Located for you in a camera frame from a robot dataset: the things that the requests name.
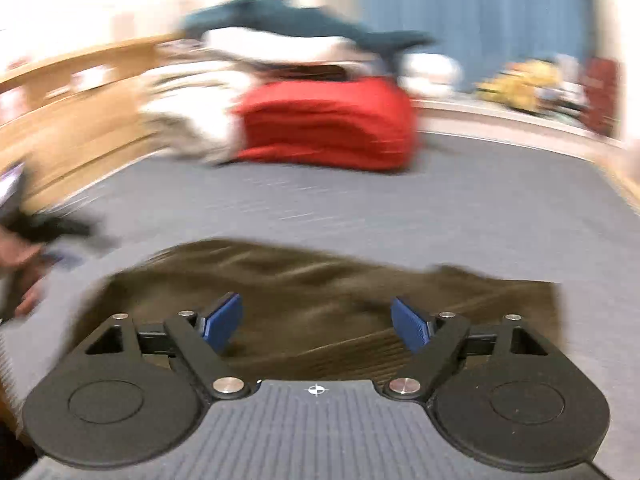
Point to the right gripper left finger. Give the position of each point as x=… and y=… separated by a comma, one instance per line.
x=129, y=392

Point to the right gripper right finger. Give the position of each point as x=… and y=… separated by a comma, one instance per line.
x=500, y=393

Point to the brown corduroy pants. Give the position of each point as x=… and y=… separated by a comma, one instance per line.
x=310, y=315

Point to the person left hand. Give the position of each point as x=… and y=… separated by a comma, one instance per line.
x=22, y=269

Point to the grey bed sheet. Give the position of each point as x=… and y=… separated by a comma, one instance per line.
x=494, y=208

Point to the white beige folded blanket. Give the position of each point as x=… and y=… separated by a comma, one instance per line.
x=189, y=108

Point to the red folded blanket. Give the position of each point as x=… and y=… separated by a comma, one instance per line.
x=365, y=124

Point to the yellow bear plush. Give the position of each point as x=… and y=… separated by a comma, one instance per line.
x=521, y=85

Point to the blue shark plush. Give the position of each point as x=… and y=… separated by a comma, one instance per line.
x=284, y=18

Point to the white plush toy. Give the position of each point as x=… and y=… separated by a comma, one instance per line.
x=427, y=76

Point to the dark red cushion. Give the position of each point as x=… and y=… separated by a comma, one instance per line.
x=600, y=84

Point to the blue curtain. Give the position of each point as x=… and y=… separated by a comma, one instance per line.
x=484, y=35

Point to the wooden bed frame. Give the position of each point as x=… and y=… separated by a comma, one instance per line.
x=81, y=122

